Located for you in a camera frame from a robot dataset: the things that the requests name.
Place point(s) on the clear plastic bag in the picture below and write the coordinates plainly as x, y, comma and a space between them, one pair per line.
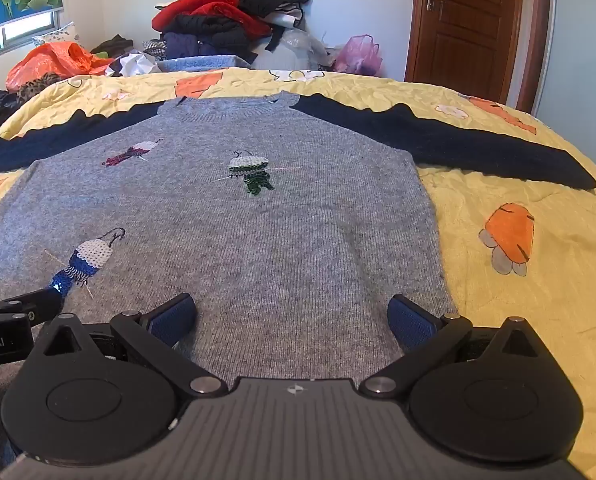
290, 47

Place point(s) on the window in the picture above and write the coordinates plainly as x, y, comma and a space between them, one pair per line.
20, 32

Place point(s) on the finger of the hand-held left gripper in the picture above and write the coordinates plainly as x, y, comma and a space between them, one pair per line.
38, 302

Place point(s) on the yellow printed blanket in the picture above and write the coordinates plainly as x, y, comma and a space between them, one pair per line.
517, 200

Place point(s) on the light blue towel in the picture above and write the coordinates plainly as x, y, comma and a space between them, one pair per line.
203, 62

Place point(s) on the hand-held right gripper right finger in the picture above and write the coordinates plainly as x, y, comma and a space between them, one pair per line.
411, 324

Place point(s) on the grey sweater with navy sleeves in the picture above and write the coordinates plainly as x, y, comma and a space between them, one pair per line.
238, 230

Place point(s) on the red garment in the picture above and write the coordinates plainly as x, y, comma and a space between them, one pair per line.
205, 7

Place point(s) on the brown wooden door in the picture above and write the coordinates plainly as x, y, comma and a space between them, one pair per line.
465, 27

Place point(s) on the dark patterned clothes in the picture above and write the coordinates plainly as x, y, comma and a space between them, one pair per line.
3, 105

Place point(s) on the orange plastic bag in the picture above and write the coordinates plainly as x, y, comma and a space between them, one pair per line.
53, 62

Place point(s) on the pink plastic bag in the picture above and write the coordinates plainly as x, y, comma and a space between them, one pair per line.
360, 54

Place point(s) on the pile of dark clothes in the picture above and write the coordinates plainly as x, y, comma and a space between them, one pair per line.
238, 20

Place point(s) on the white patterned pillow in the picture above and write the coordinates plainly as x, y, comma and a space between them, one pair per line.
55, 35

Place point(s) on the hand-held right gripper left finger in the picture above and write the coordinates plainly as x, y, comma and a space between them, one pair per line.
174, 317

